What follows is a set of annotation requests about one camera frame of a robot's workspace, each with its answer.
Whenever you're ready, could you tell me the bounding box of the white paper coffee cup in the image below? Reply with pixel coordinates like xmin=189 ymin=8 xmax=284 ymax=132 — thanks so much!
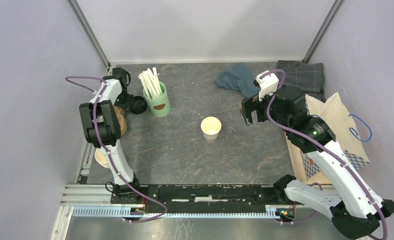
xmin=200 ymin=116 xmax=222 ymax=142

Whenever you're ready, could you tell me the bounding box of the purple cable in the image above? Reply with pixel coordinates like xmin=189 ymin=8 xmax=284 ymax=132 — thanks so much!
xmin=259 ymin=68 xmax=389 ymax=240
xmin=65 ymin=76 xmax=168 ymax=224

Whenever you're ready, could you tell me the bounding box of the white wrapped straws bundle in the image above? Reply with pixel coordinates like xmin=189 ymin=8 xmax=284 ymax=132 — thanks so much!
xmin=138 ymin=67 xmax=163 ymax=99

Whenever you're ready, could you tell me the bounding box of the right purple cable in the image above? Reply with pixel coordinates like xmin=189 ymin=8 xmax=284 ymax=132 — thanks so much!
xmin=259 ymin=68 xmax=389 ymax=240

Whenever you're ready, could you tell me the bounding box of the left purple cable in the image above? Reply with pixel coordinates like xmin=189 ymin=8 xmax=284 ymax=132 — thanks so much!
xmin=65 ymin=76 xmax=168 ymax=224

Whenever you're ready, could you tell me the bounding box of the black plastic cup lid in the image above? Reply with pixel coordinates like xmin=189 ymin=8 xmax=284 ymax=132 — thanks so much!
xmin=129 ymin=96 xmax=147 ymax=115

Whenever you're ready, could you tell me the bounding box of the paper takeout bag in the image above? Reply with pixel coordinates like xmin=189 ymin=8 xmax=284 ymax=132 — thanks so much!
xmin=286 ymin=93 xmax=370 ymax=185

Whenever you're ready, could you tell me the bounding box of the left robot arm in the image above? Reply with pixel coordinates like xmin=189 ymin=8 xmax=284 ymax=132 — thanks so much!
xmin=79 ymin=67 xmax=142 ymax=204

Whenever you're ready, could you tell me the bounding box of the grey plaid cloth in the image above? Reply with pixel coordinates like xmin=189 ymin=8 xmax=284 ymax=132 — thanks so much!
xmin=276 ymin=60 xmax=325 ymax=99

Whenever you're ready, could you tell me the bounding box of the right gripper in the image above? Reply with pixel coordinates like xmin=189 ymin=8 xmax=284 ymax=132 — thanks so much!
xmin=240 ymin=87 xmax=291 ymax=132

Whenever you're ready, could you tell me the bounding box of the cardboard cup carrier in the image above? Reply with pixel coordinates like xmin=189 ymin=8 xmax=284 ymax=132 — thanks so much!
xmin=114 ymin=106 xmax=127 ymax=136

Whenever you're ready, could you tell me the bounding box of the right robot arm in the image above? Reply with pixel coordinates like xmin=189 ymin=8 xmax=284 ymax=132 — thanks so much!
xmin=240 ymin=87 xmax=394 ymax=240

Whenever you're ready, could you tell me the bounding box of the green straw holder can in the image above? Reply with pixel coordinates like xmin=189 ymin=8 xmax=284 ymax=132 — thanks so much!
xmin=143 ymin=82 xmax=171 ymax=117

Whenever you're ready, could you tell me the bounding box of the stack of paper cups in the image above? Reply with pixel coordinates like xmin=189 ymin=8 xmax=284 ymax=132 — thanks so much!
xmin=94 ymin=148 xmax=110 ymax=169

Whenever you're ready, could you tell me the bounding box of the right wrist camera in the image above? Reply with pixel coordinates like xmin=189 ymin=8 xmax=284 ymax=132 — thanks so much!
xmin=255 ymin=70 xmax=279 ymax=102

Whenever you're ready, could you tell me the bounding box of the blue cloth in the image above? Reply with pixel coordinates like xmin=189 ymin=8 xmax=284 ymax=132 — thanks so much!
xmin=214 ymin=62 xmax=259 ymax=98

